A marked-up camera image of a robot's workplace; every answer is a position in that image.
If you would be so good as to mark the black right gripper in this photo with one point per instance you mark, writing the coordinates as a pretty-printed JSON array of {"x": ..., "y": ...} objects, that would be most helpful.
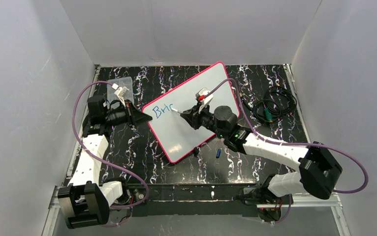
[{"x": 196, "y": 116}]

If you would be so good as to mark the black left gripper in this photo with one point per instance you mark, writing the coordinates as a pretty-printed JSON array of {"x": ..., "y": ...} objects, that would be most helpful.
[{"x": 130, "y": 113}]

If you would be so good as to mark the white whiteboard marker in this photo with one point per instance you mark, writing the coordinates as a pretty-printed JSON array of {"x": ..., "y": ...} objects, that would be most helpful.
[{"x": 175, "y": 110}]

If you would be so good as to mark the blue marker cap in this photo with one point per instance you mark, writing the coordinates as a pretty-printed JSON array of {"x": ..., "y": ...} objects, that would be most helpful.
[{"x": 218, "y": 153}]

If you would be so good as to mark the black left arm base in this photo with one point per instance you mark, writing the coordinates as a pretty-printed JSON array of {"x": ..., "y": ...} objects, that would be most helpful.
[{"x": 133, "y": 195}]

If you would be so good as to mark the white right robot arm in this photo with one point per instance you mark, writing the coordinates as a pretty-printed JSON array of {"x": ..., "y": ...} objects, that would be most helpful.
[{"x": 316, "y": 171}]

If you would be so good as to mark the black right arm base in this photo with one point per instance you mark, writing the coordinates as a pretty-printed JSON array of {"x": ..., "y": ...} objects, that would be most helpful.
[{"x": 270, "y": 208}]

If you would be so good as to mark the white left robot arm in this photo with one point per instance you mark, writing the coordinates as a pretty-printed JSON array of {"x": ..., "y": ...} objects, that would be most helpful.
[{"x": 85, "y": 201}]

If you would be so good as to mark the metal whiteboard stand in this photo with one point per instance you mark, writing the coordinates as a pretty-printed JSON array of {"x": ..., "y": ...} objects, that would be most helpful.
[{"x": 196, "y": 151}]

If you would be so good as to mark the clear plastic compartment box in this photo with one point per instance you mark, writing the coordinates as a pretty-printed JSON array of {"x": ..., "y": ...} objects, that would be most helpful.
[{"x": 123, "y": 81}]

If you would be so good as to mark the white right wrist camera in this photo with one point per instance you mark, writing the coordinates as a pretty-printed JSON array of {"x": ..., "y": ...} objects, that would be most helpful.
[{"x": 203, "y": 97}]

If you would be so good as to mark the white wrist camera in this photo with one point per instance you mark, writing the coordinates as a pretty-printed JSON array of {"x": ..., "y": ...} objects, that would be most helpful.
[
  {"x": 122, "y": 93},
  {"x": 203, "y": 97}
]

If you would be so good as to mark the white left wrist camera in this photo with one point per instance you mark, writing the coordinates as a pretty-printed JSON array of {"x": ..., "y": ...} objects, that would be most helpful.
[{"x": 122, "y": 93}]

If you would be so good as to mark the green handled screwdriver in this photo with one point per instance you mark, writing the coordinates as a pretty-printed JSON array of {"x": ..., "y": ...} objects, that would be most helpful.
[{"x": 268, "y": 115}]

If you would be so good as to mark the aluminium front frame rail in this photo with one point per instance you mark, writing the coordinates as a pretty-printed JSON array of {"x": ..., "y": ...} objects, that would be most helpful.
[{"x": 217, "y": 193}]

